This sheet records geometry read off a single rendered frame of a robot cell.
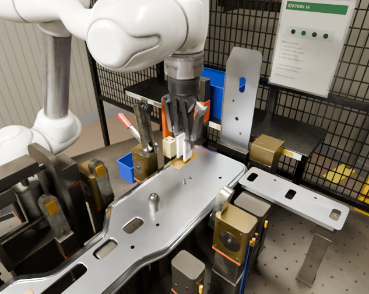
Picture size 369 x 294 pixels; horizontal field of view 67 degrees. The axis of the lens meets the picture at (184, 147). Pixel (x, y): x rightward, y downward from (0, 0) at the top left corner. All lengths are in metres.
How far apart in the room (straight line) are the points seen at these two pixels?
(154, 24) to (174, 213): 0.48
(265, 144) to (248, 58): 0.27
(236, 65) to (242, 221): 0.47
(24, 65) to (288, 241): 2.65
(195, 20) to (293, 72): 0.64
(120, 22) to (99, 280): 0.50
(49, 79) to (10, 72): 1.85
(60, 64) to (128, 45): 0.75
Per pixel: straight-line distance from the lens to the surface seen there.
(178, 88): 0.64
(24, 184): 0.76
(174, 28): 0.49
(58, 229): 0.76
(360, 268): 1.17
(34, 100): 3.15
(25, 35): 2.99
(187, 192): 0.81
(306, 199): 0.86
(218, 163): 0.92
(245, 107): 0.92
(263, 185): 0.86
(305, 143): 1.04
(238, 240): 0.70
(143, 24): 0.44
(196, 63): 0.62
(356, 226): 1.30
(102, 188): 0.81
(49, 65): 1.18
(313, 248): 0.93
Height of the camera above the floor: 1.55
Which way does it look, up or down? 34 degrees down
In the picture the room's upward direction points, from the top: straight up
